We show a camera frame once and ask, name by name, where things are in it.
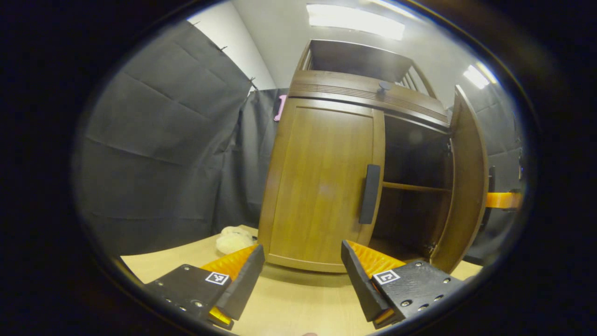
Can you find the small ceiling light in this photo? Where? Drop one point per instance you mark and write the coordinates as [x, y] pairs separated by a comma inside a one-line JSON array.
[[476, 76]]

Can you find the wooden shoe cabinet door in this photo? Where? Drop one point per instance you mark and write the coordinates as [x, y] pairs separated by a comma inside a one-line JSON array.
[[466, 186], [322, 186]]

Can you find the large ceiling light panel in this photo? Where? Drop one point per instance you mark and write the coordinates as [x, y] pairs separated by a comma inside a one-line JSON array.
[[354, 21]]

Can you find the wooden double-door shoe cabinet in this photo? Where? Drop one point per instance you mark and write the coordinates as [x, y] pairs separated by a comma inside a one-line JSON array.
[[364, 91]]

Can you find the cream plush toy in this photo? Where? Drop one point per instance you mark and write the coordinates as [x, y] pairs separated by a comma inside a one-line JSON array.
[[233, 242]]

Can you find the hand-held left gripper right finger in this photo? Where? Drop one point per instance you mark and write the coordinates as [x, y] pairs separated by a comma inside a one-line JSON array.
[[359, 284]]

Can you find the black backdrop cloth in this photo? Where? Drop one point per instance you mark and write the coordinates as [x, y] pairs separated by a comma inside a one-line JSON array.
[[154, 154]]

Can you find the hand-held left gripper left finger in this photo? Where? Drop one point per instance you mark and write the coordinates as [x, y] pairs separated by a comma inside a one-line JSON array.
[[245, 284]]

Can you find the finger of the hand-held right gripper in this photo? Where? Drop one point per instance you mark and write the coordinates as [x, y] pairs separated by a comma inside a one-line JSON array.
[[503, 199]]

